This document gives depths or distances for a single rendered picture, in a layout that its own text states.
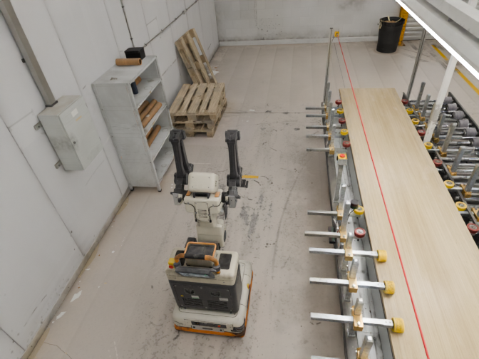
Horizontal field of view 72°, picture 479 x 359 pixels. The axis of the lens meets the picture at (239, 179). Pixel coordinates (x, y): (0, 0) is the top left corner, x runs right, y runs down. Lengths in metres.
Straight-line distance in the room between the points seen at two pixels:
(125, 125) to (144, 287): 1.86
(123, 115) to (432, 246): 3.31
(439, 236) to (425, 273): 0.38
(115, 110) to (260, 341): 2.87
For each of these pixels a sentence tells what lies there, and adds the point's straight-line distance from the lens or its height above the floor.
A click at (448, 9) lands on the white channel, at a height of 2.44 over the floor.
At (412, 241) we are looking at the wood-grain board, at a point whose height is 0.90.
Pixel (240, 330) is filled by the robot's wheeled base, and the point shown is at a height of 0.16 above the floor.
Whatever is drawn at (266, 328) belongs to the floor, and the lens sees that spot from 3.19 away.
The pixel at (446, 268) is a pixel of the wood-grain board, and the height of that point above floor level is 0.90.
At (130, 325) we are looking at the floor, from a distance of 3.45.
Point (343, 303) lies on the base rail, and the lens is 2.55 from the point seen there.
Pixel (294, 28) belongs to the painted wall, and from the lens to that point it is 9.83.
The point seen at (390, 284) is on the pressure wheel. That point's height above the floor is 0.98.
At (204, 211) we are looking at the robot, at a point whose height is 1.14.
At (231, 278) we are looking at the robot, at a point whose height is 0.79.
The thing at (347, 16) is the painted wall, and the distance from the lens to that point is 9.86.
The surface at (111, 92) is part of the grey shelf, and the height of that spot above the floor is 1.45.
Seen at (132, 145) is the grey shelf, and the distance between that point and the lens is 4.27.
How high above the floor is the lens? 2.85
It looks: 39 degrees down
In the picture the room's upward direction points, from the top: 6 degrees counter-clockwise
